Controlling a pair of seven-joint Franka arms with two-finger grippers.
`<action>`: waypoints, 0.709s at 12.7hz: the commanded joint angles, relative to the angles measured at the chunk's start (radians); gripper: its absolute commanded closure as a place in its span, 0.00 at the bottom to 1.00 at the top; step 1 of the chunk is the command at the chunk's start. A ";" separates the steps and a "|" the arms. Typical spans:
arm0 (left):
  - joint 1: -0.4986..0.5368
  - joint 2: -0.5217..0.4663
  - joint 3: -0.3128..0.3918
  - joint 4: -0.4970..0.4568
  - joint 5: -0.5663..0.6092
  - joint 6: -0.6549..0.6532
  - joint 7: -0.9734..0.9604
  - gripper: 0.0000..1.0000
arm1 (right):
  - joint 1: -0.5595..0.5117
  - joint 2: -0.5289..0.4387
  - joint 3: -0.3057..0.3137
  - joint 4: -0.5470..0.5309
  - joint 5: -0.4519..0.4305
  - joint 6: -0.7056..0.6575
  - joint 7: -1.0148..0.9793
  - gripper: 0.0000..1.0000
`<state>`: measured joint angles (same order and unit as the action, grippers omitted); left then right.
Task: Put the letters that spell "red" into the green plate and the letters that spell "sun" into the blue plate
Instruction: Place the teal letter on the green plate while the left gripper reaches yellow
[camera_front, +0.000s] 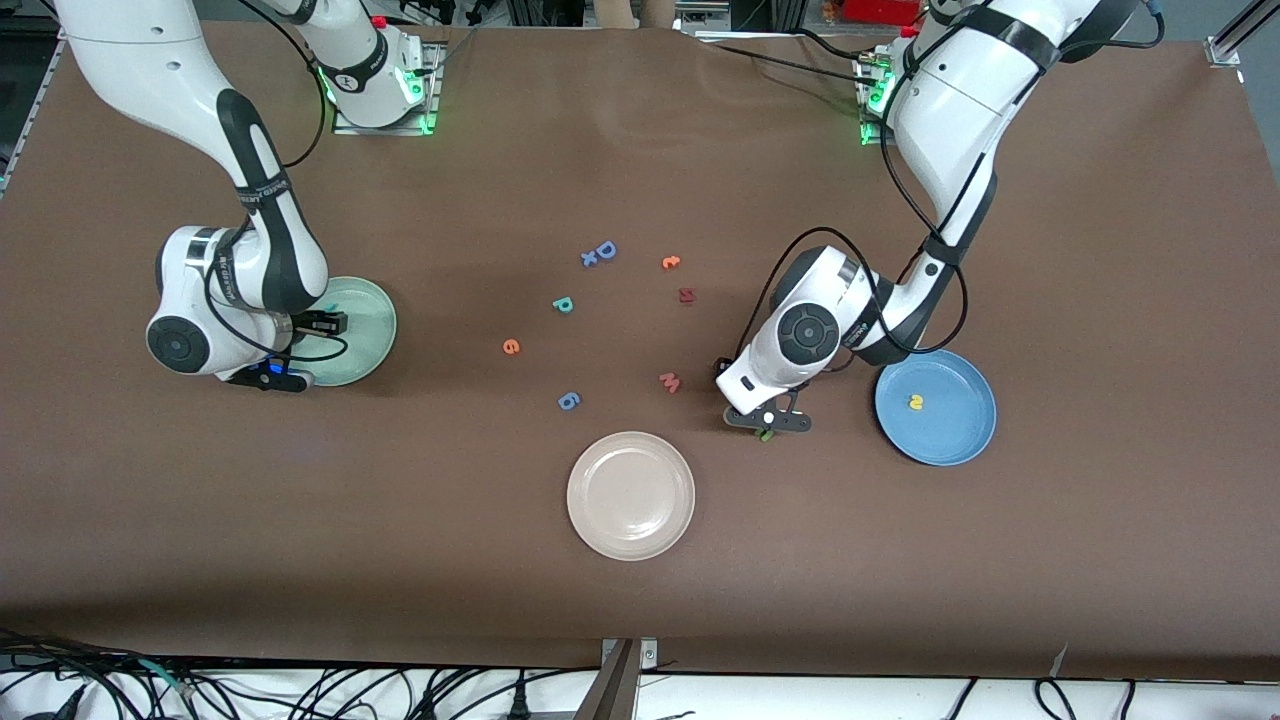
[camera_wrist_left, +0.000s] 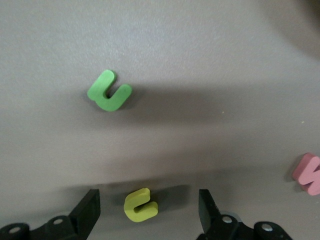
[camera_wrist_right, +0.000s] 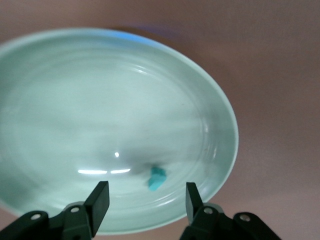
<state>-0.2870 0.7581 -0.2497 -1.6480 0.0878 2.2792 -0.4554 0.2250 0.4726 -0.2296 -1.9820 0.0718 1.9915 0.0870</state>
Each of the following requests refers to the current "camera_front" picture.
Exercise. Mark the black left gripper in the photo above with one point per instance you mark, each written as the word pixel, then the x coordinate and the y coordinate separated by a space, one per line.
pixel 763 433

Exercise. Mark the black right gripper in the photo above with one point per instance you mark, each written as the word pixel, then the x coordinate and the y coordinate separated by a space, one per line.
pixel 306 324

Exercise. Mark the teal letter P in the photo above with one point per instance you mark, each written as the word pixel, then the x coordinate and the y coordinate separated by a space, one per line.
pixel 563 306

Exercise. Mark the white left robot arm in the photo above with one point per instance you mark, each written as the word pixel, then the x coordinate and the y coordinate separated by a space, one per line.
pixel 950 110

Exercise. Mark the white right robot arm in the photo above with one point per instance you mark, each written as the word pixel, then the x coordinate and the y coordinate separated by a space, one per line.
pixel 270 250

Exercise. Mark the pale green plate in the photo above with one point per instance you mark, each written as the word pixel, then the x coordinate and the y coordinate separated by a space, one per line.
pixel 370 320

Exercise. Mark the pink letter W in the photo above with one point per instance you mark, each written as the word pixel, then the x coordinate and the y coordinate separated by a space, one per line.
pixel 668 384

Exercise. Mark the blue plate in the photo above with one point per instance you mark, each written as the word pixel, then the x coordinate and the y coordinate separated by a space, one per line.
pixel 950 420

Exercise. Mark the beige plate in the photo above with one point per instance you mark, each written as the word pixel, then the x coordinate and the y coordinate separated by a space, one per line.
pixel 630 496

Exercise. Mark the blue digit 6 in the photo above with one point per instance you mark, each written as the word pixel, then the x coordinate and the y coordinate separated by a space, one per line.
pixel 568 401

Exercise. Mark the blue letter D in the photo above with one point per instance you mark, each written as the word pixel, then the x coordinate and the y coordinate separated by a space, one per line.
pixel 614 252

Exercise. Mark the white paper scrap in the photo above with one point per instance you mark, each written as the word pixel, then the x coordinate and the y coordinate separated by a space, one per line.
pixel 1058 665

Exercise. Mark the red box behind table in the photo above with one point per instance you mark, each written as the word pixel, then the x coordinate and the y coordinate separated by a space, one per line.
pixel 880 10

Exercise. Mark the black power plug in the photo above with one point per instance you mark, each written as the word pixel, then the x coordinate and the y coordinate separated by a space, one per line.
pixel 518 705

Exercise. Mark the person bare limb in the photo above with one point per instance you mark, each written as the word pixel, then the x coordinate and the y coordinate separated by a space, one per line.
pixel 640 12

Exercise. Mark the aluminium corner extrusion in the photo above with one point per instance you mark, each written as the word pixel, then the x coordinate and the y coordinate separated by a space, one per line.
pixel 1225 45

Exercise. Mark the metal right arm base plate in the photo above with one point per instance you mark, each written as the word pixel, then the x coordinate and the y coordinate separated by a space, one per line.
pixel 430 90

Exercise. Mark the metal table edge bracket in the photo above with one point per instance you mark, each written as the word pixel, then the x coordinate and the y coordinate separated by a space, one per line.
pixel 620 690

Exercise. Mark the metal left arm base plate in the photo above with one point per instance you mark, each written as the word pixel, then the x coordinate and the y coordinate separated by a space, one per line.
pixel 866 70

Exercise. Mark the aluminium frame behind table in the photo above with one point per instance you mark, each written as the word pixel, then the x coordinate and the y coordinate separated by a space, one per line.
pixel 705 15

